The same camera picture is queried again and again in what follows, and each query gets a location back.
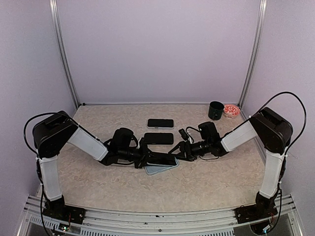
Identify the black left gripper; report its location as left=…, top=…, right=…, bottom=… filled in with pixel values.
left=119, top=143, right=160, bottom=169

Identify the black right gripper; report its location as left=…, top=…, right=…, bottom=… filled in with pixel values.
left=168, top=139, right=211, bottom=161

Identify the silver edged black smartphone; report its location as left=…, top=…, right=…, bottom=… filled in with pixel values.
left=161, top=153, right=175, bottom=166

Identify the light blue phone case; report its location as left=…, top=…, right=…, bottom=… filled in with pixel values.
left=144, top=158, right=179, bottom=176

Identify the green edged smartphone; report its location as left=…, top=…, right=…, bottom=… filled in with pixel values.
left=145, top=134, right=173, bottom=145

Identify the black phone case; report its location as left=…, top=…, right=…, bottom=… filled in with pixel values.
left=143, top=132, right=174, bottom=146

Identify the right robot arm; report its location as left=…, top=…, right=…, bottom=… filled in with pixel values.
left=169, top=107, right=293, bottom=218

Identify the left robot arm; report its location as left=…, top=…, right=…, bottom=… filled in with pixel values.
left=32, top=111, right=161, bottom=219

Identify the dark green mug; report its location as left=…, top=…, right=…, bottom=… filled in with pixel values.
left=208, top=101, right=224, bottom=120

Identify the red white patterned bowl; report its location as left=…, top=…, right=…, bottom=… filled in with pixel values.
left=223, top=104, right=241, bottom=118

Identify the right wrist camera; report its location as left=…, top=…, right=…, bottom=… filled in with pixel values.
left=179, top=129, right=194, bottom=144

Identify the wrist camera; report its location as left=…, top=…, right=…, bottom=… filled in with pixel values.
left=138, top=137, right=148, bottom=151
left=179, top=129, right=194, bottom=144

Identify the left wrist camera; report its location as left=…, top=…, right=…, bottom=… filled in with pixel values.
left=138, top=137, right=148, bottom=151

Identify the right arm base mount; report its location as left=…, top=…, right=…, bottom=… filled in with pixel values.
left=234, top=195, right=278, bottom=224

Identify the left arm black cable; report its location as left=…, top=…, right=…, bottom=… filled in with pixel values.
left=24, top=112, right=62, bottom=153

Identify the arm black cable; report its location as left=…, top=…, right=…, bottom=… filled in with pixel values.
left=258, top=91, right=308, bottom=153
left=24, top=112, right=62, bottom=153

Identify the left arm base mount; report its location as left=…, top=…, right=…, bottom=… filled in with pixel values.
left=43, top=199, right=86, bottom=225

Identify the right aluminium frame post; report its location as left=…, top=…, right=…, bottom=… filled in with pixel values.
left=238, top=0, right=268, bottom=109

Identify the aluminium frame post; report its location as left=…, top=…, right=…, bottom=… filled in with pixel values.
left=238, top=0, right=268, bottom=109
left=49, top=0, right=80, bottom=109

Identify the front aluminium rail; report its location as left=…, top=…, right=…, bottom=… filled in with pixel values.
left=17, top=194, right=302, bottom=236

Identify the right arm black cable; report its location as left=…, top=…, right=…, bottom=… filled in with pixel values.
left=258, top=91, right=308, bottom=153

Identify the left aluminium frame post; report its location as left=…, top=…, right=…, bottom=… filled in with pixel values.
left=49, top=0, right=80, bottom=109

